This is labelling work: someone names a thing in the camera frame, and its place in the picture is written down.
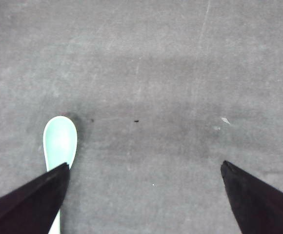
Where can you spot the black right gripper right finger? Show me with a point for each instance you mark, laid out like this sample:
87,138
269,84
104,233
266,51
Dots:
256,205

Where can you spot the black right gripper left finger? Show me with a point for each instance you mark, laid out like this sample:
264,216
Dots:
32,207

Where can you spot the mint green plastic spoon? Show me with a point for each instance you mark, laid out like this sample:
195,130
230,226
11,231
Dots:
59,141

